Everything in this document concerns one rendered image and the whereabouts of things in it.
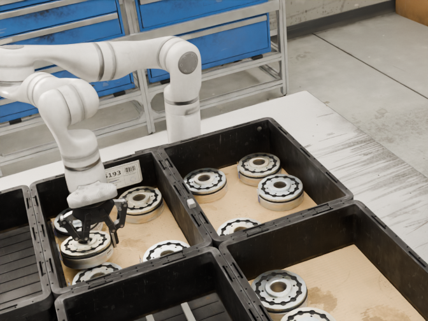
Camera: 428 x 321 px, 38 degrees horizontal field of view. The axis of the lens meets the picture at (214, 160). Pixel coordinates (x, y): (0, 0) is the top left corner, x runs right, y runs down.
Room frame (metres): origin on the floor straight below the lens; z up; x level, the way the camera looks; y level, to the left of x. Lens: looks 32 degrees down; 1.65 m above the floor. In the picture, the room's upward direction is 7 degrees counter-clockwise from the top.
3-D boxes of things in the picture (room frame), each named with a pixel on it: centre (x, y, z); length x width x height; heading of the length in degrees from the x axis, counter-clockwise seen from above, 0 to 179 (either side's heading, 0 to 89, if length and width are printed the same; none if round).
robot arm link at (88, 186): (0.99, 0.24, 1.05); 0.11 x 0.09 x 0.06; 17
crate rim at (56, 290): (1.03, 0.22, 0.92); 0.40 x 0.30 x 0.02; 17
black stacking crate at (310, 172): (1.12, -0.07, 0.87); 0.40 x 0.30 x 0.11; 17
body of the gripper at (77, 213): (1.00, 0.25, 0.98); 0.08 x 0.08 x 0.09
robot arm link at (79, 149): (1.00, 0.25, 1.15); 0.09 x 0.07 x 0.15; 122
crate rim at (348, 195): (1.12, -0.07, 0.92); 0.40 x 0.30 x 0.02; 17
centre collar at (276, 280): (0.82, -0.09, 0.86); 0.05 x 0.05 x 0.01
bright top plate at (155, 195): (1.16, 0.18, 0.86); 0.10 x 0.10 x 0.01
